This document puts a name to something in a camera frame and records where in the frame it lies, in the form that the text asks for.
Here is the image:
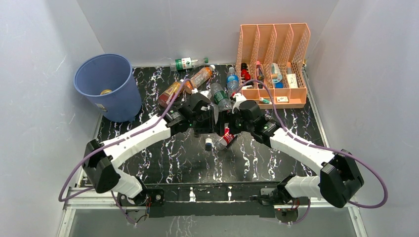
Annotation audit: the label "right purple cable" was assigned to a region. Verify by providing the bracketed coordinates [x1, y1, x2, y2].
[235, 79, 389, 226]

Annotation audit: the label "green marker front tray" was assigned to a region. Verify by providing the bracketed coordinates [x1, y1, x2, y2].
[259, 97, 272, 105]

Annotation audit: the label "blue capped tube in organizer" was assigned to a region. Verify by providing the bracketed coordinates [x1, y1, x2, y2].
[271, 63, 284, 88]

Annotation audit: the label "orange plastic file organizer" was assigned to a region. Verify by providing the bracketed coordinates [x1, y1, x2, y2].
[236, 23, 311, 109]

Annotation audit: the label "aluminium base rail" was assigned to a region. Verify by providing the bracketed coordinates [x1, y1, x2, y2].
[58, 184, 367, 237]

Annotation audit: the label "brown tea bottle red label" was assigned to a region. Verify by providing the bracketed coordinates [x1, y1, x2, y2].
[158, 79, 183, 108]

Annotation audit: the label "small white box front tray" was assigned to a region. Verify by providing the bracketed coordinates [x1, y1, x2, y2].
[276, 96, 289, 103]

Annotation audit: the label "blue plastic bin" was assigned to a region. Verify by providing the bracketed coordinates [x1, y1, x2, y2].
[74, 54, 142, 122]

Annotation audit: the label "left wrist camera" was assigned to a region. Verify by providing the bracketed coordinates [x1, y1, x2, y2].
[192, 88, 211, 100]

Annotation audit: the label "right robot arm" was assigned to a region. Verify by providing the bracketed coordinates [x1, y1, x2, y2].
[229, 100, 364, 208]

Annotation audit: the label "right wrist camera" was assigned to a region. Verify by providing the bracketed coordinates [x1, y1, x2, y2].
[231, 93, 247, 108]

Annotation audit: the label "blue label water bottle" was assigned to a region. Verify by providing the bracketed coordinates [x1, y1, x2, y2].
[227, 67, 239, 98]

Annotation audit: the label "dark green label clear bottle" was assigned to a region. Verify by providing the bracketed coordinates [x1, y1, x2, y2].
[210, 83, 233, 111]

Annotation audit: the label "orange drink bottle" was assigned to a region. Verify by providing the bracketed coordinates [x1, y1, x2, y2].
[184, 65, 215, 94]

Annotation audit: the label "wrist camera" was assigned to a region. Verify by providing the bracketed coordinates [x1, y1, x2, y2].
[192, 88, 211, 100]
[231, 93, 247, 108]

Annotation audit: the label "dark bottle in organizer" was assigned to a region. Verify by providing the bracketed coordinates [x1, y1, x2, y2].
[256, 61, 265, 82]

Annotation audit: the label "red black items in organizer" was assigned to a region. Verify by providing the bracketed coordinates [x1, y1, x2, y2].
[240, 63, 253, 89]

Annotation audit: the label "white box in organizer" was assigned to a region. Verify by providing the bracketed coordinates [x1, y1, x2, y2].
[287, 74, 298, 88]

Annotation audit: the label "red label red cap bottle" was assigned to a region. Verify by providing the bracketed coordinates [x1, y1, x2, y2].
[214, 127, 237, 150]

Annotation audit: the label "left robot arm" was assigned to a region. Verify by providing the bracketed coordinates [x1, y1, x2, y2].
[83, 90, 212, 205]

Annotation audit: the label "yellow juice bottle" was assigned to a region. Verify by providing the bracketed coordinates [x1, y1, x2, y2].
[100, 89, 112, 95]

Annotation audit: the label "clear unlabelled plastic bottle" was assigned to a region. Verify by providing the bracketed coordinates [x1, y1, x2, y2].
[205, 138, 213, 152]

